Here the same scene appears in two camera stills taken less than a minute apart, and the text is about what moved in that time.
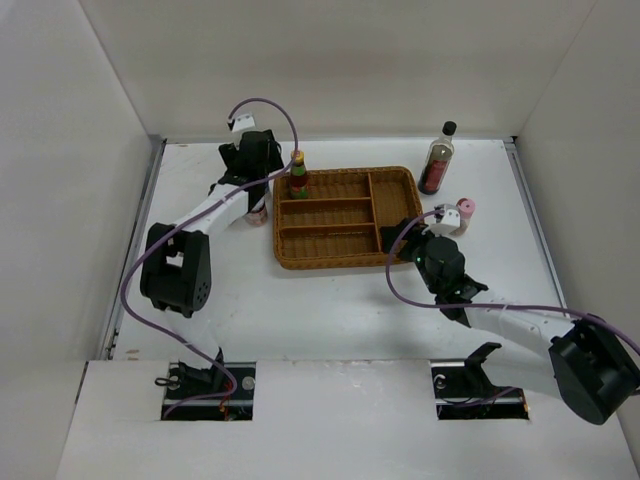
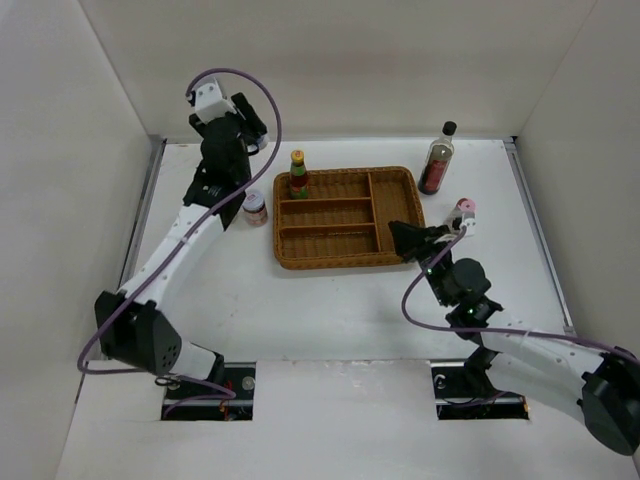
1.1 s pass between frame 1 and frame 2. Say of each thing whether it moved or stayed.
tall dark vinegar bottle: stayed
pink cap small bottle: stayed
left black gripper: moved
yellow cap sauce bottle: stayed
